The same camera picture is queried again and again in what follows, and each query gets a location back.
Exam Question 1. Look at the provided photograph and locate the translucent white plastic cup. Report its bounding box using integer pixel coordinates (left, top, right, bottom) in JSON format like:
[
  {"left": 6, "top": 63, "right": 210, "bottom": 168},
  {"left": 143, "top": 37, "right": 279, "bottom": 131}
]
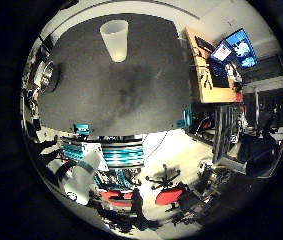
[{"left": 99, "top": 19, "right": 130, "bottom": 64}]

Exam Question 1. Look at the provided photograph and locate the red office chair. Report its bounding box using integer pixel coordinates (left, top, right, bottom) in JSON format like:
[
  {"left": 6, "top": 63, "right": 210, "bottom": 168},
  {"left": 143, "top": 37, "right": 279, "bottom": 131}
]
[
  {"left": 154, "top": 187, "right": 186, "bottom": 207},
  {"left": 100, "top": 189, "right": 135, "bottom": 208}
]

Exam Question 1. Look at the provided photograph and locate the teal table clamp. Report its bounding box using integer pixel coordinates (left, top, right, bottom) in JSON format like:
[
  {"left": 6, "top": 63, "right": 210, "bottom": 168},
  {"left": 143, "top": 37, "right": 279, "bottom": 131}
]
[
  {"left": 176, "top": 107, "right": 194, "bottom": 130},
  {"left": 72, "top": 122, "right": 92, "bottom": 136}
]

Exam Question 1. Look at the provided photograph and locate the wooden desk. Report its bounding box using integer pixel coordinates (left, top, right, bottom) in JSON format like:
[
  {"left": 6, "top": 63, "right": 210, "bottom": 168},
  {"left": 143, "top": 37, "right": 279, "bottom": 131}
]
[{"left": 184, "top": 26, "right": 245, "bottom": 104}]

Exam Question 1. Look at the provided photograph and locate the black laptop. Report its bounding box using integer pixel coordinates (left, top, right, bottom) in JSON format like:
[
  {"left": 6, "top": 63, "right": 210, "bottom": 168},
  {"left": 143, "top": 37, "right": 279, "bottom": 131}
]
[{"left": 209, "top": 59, "right": 231, "bottom": 89}]

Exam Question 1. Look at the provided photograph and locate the person in dark clothes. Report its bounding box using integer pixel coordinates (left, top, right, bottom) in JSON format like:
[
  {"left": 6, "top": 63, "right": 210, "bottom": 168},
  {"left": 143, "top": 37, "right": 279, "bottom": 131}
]
[{"left": 238, "top": 123, "right": 281, "bottom": 177}]

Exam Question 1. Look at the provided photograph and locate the black keyboard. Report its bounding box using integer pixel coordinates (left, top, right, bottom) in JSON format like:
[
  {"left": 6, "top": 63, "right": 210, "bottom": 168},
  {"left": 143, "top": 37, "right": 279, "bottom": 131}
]
[{"left": 194, "top": 35, "right": 216, "bottom": 53}]

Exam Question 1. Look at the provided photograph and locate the small white-screen monitor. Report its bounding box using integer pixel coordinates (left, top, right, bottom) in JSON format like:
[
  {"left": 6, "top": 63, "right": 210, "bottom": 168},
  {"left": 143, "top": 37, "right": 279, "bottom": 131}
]
[{"left": 210, "top": 39, "right": 234, "bottom": 63}]

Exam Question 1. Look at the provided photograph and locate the large blue-screen monitor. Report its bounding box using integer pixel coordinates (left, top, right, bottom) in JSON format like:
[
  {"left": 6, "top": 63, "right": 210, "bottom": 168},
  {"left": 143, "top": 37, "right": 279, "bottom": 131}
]
[{"left": 225, "top": 28, "right": 259, "bottom": 70}]

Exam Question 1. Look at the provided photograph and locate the grey metal frame stand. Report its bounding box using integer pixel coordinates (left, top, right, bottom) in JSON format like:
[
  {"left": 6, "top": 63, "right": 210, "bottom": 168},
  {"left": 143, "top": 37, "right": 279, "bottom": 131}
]
[{"left": 211, "top": 103, "right": 243, "bottom": 164}]

